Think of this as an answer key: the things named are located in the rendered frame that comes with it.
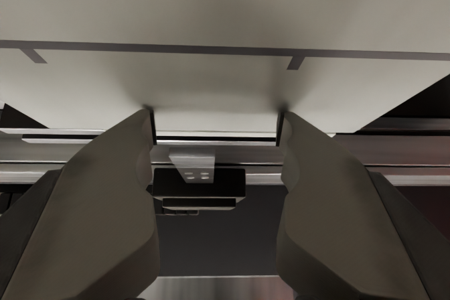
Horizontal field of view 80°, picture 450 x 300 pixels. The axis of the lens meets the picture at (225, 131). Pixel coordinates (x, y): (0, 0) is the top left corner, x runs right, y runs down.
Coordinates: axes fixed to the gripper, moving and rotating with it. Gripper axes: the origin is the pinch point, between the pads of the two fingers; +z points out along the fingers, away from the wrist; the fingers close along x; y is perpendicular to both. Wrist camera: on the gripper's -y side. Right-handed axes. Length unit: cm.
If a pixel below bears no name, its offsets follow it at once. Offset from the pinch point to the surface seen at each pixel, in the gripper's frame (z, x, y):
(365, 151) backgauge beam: 23.2, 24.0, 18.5
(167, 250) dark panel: 28, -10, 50
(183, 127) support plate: 2.8, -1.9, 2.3
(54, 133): 3.8, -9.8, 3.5
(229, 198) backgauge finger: 14.9, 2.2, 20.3
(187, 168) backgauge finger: 8.9, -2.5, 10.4
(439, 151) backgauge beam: 23.4, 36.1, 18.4
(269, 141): 4.7, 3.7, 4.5
